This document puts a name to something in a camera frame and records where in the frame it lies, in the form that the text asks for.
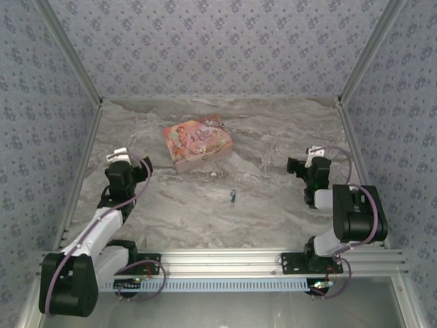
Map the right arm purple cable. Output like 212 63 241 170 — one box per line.
309 146 381 300

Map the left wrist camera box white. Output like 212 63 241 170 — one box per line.
105 146 132 165

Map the aluminium frame post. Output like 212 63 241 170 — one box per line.
35 0 104 105
337 0 410 105
390 275 427 328
16 275 46 328

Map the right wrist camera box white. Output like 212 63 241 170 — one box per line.
305 146 324 169

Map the grey metal shelf panel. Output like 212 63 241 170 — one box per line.
36 290 408 328

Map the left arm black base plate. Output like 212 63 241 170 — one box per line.
112 251 163 275

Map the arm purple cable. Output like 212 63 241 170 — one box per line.
309 146 381 300
44 153 167 316

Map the pink printed wooden box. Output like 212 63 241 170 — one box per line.
163 113 236 174

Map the aluminium lower frame post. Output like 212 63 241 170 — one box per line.
16 275 46 328
390 275 427 328

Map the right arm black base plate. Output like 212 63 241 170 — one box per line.
280 251 344 275

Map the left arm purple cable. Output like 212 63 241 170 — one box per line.
44 153 167 316

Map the white slotted cable duct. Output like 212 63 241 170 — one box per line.
98 277 317 293

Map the aluminium table side rail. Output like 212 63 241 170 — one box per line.
337 101 391 249
52 100 104 252

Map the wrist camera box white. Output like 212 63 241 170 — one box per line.
105 146 132 165
305 146 324 169

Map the aluminium mounting rail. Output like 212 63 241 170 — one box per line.
36 249 409 277

